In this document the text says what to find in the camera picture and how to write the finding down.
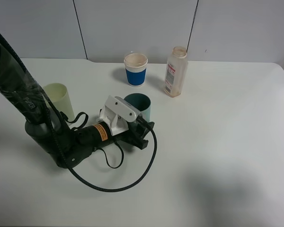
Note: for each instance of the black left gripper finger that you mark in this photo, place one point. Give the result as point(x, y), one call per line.
point(136, 135)

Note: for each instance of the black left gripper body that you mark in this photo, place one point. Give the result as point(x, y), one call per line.
point(96, 135)

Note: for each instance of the teal green plastic cup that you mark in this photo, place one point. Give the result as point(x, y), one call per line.
point(140, 102)

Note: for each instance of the clear plastic drink bottle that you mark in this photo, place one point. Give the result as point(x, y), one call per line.
point(177, 64)

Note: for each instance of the black left Piper robot arm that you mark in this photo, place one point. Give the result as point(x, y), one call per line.
point(49, 127)

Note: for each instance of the pale yellow-green plastic cup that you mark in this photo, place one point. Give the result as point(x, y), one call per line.
point(59, 96)

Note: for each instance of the blue sleeved paper cup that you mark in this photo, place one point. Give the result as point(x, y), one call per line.
point(135, 68)

